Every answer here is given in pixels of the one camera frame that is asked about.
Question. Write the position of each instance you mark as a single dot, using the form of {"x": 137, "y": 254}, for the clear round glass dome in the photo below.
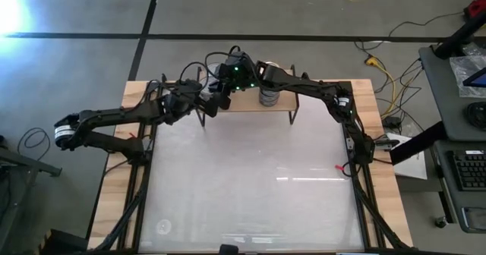
{"x": 164, "y": 227}

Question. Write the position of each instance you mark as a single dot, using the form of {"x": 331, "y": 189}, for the white paper sheet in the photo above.
{"x": 412, "y": 165}

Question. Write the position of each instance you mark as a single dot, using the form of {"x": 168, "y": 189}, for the dark metal stand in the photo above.
{"x": 459, "y": 35}

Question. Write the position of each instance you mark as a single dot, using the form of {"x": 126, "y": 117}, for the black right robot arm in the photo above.
{"x": 307, "y": 88}

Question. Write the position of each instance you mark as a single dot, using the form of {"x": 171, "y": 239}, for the black power adapter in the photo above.
{"x": 391, "y": 122}

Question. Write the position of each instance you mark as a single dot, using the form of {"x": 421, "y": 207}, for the black metal table frame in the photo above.
{"x": 347, "y": 86}

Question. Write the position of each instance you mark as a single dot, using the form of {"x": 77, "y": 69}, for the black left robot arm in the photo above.
{"x": 114, "y": 116}

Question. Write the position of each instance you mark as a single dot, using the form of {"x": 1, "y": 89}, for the black keyboard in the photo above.
{"x": 471, "y": 171}

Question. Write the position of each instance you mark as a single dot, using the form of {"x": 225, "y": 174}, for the black flat bar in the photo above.
{"x": 417, "y": 143}

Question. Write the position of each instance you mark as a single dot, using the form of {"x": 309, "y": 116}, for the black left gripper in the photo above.
{"x": 182, "y": 97}

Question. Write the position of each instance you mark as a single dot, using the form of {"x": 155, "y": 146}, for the black round disc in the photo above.
{"x": 478, "y": 114}

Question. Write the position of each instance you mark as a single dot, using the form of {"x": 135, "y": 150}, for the clear plastic bag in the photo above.
{"x": 461, "y": 71}

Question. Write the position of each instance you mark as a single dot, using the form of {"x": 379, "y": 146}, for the small red tag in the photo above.
{"x": 339, "y": 167}

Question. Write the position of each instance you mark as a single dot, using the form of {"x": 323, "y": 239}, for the caster wheel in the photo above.
{"x": 441, "y": 222}

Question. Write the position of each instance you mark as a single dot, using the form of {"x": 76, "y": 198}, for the black table clamp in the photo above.
{"x": 163, "y": 77}
{"x": 305, "y": 76}

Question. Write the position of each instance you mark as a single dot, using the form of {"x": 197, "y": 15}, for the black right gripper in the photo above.
{"x": 238, "y": 74}

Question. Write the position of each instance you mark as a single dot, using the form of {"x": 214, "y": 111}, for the wooden shelf black frame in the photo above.
{"x": 247, "y": 102}

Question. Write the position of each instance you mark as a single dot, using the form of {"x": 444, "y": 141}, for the blue tablet screen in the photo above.
{"x": 478, "y": 79}

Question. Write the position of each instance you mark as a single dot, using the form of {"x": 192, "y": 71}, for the grey metal rack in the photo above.
{"x": 38, "y": 166}

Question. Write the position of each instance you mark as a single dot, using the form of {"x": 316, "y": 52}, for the black floor box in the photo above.
{"x": 62, "y": 243}

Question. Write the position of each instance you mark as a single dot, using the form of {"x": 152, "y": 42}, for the grey tray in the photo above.
{"x": 474, "y": 219}

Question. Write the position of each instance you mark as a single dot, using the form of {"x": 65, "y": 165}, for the grey desk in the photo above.
{"x": 436, "y": 95}

